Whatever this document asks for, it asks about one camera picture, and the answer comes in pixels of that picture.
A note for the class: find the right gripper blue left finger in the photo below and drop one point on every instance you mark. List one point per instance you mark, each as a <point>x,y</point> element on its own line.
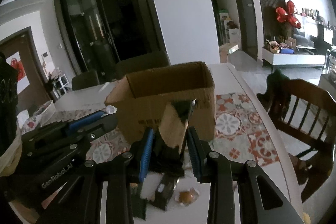
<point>102,191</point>

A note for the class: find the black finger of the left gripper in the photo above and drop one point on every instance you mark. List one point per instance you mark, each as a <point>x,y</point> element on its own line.
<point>99,128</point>

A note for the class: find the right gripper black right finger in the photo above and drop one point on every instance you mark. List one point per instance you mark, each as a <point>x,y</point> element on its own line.
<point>234,184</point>

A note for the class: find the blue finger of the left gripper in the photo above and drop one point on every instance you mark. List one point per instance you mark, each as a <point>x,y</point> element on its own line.
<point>86,120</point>

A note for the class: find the black gold snack packet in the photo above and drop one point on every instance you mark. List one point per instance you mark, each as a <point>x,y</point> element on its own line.
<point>167,154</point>

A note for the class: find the black cheese cracker packet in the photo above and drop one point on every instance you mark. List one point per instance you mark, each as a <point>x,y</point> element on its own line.
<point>164,192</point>

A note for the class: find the brown cardboard box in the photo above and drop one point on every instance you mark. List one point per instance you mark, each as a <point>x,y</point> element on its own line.
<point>140,98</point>

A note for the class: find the floral tissue box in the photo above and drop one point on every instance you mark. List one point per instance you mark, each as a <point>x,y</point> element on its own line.
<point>27,123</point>

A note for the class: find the dark upholstered chair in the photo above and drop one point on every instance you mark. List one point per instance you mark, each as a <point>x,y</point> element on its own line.
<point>85,80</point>
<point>156,59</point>

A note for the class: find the white bowl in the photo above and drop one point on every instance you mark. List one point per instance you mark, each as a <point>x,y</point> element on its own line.
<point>45,112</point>

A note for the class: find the patterned table runner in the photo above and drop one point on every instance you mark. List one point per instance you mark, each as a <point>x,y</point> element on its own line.
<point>240,134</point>

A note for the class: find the wooden dining chair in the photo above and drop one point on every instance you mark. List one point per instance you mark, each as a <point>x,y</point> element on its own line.
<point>306,113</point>

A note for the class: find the red fu door poster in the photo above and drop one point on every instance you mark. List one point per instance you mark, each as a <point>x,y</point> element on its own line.
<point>22,79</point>

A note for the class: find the black glass sliding door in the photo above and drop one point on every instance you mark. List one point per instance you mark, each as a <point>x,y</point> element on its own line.
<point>98,34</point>

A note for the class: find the white coffee table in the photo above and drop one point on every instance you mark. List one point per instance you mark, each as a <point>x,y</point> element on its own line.
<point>326,84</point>

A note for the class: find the cardboard box on floor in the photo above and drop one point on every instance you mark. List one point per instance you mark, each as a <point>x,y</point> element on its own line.
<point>227,49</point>

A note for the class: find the white tv cabinet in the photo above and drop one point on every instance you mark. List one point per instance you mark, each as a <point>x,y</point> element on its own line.
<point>282,59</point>

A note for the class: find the red balloon decoration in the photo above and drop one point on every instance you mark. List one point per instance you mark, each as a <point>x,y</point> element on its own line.
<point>287,15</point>

